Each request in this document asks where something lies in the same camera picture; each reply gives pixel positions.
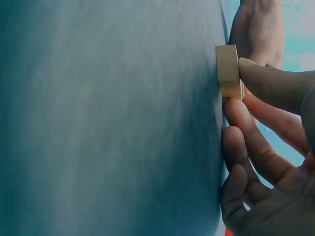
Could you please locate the person's right hand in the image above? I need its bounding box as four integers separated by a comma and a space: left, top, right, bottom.
220, 57, 315, 236

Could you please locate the person's left hand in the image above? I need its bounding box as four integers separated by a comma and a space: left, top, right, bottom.
228, 0, 285, 70

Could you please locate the light wooden block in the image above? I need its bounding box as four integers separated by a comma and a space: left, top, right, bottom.
215, 44, 246, 101

